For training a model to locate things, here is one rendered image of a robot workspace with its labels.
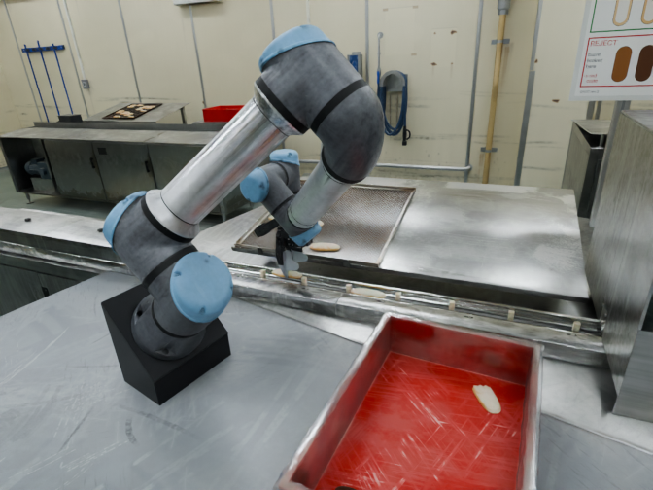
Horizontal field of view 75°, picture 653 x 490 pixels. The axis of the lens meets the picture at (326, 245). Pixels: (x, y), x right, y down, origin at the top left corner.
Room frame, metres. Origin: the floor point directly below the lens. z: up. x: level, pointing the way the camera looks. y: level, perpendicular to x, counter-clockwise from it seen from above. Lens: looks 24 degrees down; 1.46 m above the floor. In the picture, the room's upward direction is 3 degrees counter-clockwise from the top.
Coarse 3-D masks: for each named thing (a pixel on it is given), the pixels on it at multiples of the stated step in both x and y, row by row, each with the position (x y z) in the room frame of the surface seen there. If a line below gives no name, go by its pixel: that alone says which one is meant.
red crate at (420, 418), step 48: (384, 384) 0.69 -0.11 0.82; (432, 384) 0.68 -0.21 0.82; (480, 384) 0.67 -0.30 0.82; (384, 432) 0.57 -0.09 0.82; (432, 432) 0.56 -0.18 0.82; (480, 432) 0.56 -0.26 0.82; (336, 480) 0.47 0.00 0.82; (384, 480) 0.47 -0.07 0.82; (432, 480) 0.47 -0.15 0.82; (480, 480) 0.46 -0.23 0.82
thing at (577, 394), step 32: (224, 224) 1.71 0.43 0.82; (224, 256) 1.38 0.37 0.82; (256, 256) 1.36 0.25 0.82; (416, 288) 1.08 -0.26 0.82; (448, 288) 1.07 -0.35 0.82; (480, 288) 1.06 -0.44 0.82; (320, 320) 0.94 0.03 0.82; (352, 320) 0.93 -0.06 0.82; (544, 384) 0.67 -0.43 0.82; (576, 384) 0.66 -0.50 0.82; (608, 384) 0.66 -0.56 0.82; (576, 416) 0.58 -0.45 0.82; (608, 416) 0.58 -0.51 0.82; (640, 448) 0.51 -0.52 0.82
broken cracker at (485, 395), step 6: (474, 390) 0.65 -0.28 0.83; (480, 390) 0.65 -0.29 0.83; (486, 390) 0.65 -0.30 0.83; (492, 390) 0.65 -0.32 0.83; (480, 396) 0.63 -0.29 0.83; (486, 396) 0.63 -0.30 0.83; (492, 396) 0.63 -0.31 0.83; (480, 402) 0.62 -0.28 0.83; (486, 402) 0.62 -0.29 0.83; (492, 402) 0.61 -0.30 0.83; (498, 402) 0.62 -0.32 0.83; (486, 408) 0.61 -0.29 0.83; (492, 408) 0.60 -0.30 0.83; (498, 408) 0.60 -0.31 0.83
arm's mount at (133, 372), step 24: (144, 288) 0.81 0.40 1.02; (120, 312) 0.74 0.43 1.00; (120, 336) 0.72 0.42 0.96; (216, 336) 0.79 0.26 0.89; (120, 360) 0.74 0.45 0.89; (144, 360) 0.69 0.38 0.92; (168, 360) 0.71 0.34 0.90; (192, 360) 0.74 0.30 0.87; (216, 360) 0.78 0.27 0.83; (144, 384) 0.69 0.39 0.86; (168, 384) 0.69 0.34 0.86
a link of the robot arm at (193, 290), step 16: (176, 256) 0.69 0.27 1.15; (192, 256) 0.69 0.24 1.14; (208, 256) 0.71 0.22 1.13; (160, 272) 0.66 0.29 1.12; (176, 272) 0.65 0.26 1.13; (192, 272) 0.66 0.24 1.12; (208, 272) 0.68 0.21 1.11; (224, 272) 0.70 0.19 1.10; (160, 288) 0.66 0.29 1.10; (176, 288) 0.63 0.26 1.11; (192, 288) 0.64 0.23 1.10; (208, 288) 0.66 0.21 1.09; (224, 288) 0.68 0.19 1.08; (160, 304) 0.66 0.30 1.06; (176, 304) 0.63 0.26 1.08; (192, 304) 0.62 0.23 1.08; (208, 304) 0.64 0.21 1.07; (224, 304) 0.66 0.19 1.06; (160, 320) 0.67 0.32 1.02; (176, 320) 0.65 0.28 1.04; (192, 320) 0.64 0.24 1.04; (208, 320) 0.65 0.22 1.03
